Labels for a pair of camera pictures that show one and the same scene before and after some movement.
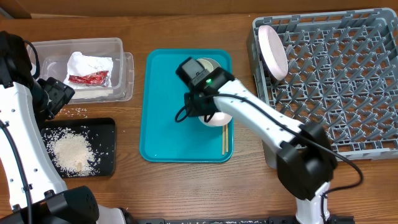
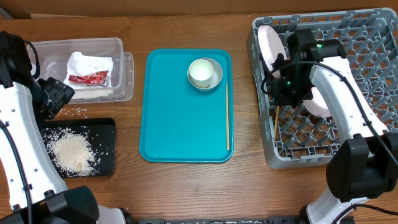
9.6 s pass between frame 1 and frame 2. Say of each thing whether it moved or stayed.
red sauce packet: stayed
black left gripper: stayed
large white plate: stayed
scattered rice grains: stayed
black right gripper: moved
